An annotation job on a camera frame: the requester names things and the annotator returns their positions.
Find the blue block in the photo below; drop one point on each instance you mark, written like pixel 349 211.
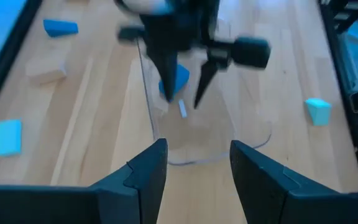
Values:
pixel 60 28
pixel 182 79

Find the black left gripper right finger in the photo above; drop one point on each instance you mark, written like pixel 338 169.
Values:
pixel 269 193

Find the teal block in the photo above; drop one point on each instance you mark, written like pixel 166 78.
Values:
pixel 9 137
pixel 319 112

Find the clear plastic bin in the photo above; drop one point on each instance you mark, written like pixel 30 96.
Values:
pixel 204 133

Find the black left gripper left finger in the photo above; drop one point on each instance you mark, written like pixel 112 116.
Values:
pixel 141 186

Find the natural wood block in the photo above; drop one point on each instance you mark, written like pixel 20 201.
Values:
pixel 46 70

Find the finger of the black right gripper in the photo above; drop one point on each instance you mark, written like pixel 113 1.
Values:
pixel 168 71
pixel 207 81

